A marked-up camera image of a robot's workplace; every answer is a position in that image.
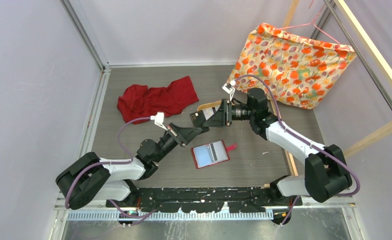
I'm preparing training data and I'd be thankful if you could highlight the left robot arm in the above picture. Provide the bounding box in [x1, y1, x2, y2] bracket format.
[55, 123, 210, 210]

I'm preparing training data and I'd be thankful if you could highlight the red card holder wallet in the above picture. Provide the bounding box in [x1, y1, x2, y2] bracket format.
[191, 140, 238, 169]

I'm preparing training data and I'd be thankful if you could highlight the aluminium frame rail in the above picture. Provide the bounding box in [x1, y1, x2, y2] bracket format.
[53, 0, 392, 240]

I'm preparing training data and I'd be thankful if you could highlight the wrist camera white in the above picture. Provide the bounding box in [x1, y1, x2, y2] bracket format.
[221, 80, 236, 101]
[150, 111, 167, 130]

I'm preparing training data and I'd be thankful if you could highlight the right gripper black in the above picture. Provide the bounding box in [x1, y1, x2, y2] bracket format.
[203, 98, 255, 128]

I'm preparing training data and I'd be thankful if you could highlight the floral fabric bag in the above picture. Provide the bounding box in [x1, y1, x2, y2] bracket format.
[227, 23, 357, 110]

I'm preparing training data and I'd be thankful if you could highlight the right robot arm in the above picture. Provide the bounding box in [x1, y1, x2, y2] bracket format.
[192, 88, 353, 205]

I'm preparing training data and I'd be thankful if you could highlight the red cloth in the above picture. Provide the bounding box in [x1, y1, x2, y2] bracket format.
[117, 76, 199, 125]

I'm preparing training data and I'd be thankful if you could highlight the white magnetic stripe card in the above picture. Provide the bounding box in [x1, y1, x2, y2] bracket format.
[208, 140, 229, 164]

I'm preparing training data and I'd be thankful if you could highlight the pink clothes hanger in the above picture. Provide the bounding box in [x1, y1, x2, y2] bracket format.
[278, 0, 340, 44]

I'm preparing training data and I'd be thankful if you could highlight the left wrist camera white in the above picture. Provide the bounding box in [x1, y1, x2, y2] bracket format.
[150, 111, 167, 130]

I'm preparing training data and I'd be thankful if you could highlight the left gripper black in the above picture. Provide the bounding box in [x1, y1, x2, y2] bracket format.
[153, 122, 202, 163]

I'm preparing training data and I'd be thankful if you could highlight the wooden frame rack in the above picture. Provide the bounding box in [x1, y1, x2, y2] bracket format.
[263, 0, 392, 188]

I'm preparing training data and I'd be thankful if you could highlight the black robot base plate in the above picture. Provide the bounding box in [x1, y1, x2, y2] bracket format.
[115, 186, 295, 214]

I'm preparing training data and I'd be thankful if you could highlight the yellow oval tray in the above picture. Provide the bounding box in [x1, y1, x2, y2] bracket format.
[196, 100, 222, 113]

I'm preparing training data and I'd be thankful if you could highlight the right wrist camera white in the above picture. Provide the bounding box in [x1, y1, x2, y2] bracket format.
[221, 80, 236, 101]

